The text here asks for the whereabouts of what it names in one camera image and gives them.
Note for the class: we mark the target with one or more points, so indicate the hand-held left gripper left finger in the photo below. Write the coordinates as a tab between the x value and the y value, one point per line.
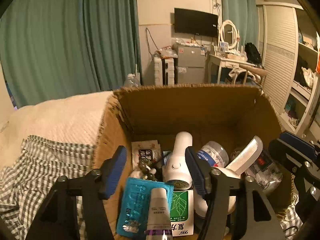
115	172

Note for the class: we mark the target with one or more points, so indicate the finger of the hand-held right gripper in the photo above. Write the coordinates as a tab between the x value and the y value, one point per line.
297	142
287	155

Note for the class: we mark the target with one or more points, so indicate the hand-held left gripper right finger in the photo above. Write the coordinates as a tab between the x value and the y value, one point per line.
197	172

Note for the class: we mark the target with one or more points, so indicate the white handheld device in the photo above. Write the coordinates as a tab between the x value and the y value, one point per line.
178	160

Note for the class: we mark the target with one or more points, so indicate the blue label plastic jar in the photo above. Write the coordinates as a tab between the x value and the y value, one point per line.
215	155

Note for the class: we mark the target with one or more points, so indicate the blue foil packet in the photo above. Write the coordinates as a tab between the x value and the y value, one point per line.
135	205

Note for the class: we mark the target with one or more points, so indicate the white and purple tube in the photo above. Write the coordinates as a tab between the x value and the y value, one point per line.
158	212

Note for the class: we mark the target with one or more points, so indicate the brown cardboard box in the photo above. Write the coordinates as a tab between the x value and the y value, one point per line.
187	110

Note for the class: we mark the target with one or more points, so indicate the clear plastic jar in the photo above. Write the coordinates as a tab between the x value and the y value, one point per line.
265	177

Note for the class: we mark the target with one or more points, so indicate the small printed packet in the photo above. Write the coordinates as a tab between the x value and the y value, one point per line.
146	150

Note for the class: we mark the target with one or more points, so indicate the green and white medicine box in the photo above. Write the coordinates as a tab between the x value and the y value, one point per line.
181	210

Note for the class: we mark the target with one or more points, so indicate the white comb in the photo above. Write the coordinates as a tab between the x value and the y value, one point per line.
246	155

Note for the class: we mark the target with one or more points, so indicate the grey checkered cloth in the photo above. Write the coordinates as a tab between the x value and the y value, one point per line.
37	167

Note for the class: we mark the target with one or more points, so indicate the white quilt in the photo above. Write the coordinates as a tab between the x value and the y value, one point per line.
62	115

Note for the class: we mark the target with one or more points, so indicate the orange cloth item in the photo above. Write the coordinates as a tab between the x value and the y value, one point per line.
318	65

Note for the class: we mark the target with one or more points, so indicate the wooden chair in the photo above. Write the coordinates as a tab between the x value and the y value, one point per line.
252	71

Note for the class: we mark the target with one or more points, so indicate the white wardrobe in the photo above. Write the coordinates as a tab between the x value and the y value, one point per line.
277	55

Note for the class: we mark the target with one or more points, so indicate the clear water bottle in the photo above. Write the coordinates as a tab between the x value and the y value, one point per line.
131	80

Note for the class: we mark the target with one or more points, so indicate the black bag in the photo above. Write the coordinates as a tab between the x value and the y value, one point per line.
252	52

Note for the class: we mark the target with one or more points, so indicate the white dressing table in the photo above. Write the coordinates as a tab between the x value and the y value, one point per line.
225	62

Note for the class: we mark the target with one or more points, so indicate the grey small fridge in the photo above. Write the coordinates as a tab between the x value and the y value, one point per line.
191	62

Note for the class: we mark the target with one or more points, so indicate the white round vanity mirror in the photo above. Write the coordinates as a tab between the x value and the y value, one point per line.
221	33

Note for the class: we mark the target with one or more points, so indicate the narrow teal curtain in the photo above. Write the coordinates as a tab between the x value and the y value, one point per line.
237	5

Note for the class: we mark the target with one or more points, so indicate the wide teal curtain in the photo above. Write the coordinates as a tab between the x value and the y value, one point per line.
62	30

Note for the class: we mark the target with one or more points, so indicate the black wall television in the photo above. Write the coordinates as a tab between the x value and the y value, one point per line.
195	22

